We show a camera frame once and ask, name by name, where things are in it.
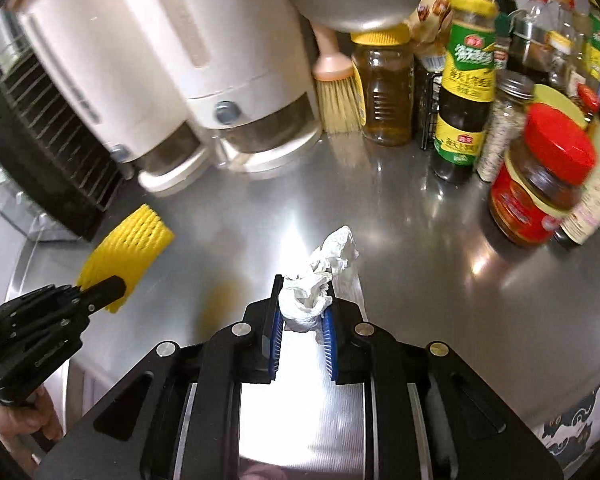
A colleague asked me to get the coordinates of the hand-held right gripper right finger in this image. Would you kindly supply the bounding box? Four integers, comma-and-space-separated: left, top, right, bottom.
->
322, 284, 566, 480

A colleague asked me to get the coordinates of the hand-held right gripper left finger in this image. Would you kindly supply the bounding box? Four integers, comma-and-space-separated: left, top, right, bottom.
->
34, 274, 286, 480

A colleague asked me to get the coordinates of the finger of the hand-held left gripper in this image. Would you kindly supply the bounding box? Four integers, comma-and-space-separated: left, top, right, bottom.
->
0, 276, 129, 357

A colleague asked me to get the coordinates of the white tissue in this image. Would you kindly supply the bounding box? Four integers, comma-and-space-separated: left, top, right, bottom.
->
278, 225, 361, 333

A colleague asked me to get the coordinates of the yellow foam fruit net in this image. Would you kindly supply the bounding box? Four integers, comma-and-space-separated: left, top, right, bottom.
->
76, 203, 176, 315

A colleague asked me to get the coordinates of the person's left hand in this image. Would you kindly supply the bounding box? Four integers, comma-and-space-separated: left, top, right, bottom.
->
0, 384, 64, 445

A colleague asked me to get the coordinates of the white grain dispenser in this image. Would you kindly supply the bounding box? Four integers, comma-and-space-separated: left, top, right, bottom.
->
105, 0, 326, 176
10, 0, 204, 194

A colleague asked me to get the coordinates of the oil jar with yellow cap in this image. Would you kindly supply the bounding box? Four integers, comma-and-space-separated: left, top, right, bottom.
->
350, 25, 416, 147

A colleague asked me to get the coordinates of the patterned dark cloth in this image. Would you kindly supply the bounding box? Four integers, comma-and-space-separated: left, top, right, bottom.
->
535, 385, 600, 462

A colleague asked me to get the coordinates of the red lidded sauce jar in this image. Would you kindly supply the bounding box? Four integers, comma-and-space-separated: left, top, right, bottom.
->
489, 102, 597, 247

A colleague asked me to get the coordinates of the dark sauce bottle yellow label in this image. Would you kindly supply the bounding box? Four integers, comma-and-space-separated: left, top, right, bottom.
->
430, 0, 499, 185

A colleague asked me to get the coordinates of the spice jar with metal lid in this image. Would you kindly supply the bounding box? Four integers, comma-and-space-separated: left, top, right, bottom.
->
475, 71, 537, 183

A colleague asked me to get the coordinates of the dark bottle with white label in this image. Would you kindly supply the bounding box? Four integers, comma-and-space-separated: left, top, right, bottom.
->
552, 85, 600, 252

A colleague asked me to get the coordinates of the small red lidded jar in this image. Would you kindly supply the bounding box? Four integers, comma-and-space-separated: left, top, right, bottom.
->
575, 82, 600, 126

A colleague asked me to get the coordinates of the printed snack packet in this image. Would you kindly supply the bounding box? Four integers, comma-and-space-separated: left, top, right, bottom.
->
414, 0, 462, 57

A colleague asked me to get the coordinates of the steel capped glass bottle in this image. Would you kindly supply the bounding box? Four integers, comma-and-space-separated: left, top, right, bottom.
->
507, 7, 548, 83

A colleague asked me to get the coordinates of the clear bottle with yellow cap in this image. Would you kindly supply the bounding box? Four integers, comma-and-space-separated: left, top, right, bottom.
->
545, 30, 576, 96

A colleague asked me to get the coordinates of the yellow green seasoning packet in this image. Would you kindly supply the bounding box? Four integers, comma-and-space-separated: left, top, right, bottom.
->
582, 10, 600, 83

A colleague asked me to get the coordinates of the black wire rack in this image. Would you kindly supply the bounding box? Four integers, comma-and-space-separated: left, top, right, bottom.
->
0, 35, 127, 244

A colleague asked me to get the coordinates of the pink handled brush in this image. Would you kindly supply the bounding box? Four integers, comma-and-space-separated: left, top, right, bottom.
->
311, 22, 367, 135

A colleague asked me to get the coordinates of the black wire holder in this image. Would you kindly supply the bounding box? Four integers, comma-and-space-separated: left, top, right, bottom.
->
415, 57, 444, 151

